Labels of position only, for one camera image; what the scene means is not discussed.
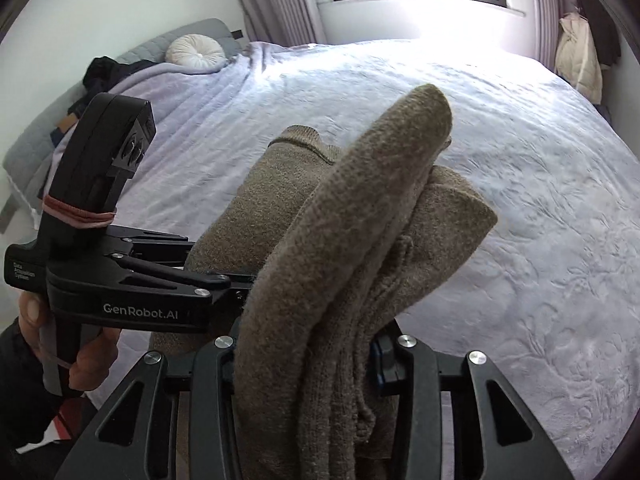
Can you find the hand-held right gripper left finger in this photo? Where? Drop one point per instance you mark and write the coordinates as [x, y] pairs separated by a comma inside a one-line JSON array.
[[220, 360]]

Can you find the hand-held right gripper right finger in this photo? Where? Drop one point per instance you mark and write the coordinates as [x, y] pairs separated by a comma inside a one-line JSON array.
[[382, 365]]

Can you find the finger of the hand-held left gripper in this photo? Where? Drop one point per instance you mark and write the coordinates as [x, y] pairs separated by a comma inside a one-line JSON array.
[[235, 282], [160, 245]]

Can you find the brown knit sweater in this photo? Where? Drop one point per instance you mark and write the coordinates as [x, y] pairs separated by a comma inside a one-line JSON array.
[[350, 240]]

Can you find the person's left forearm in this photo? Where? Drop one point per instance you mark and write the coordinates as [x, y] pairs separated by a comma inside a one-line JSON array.
[[25, 400]]

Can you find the dark clothes pile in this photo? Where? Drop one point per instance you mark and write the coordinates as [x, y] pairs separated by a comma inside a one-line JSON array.
[[107, 72]]

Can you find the person's left hand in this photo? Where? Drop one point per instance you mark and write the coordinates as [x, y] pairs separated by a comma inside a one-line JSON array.
[[92, 360]]

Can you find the grey padded headboard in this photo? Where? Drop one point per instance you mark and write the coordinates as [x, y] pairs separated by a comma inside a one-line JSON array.
[[150, 40]]

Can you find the round white cushion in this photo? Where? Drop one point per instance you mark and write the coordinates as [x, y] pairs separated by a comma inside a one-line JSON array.
[[195, 52]]

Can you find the lavender embossed blanket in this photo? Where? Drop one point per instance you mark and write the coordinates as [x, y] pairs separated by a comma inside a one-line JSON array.
[[500, 185]]

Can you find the pale pleated curtain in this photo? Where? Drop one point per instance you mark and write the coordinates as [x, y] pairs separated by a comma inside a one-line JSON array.
[[547, 10], [280, 0]]

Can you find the beige hanging coat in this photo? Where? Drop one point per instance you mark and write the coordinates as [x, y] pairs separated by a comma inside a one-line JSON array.
[[580, 60]]

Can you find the dark hanging clothing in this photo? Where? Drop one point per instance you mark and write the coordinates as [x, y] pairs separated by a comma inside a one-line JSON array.
[[600, 20]]

